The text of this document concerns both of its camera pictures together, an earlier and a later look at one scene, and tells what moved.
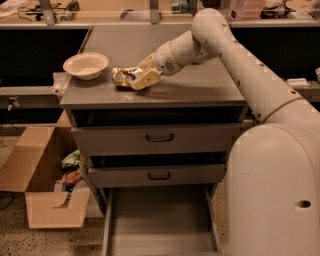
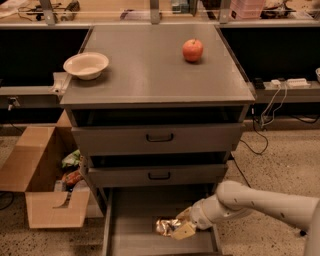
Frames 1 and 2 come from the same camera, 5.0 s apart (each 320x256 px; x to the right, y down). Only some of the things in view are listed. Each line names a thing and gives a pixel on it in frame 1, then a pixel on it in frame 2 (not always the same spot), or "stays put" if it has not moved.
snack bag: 125,76 to 166,227
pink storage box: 246,9 stays put
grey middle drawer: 153,175 stays put
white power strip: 298,82 stays put
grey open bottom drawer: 161,221 stays put
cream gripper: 165,60 to 199,215
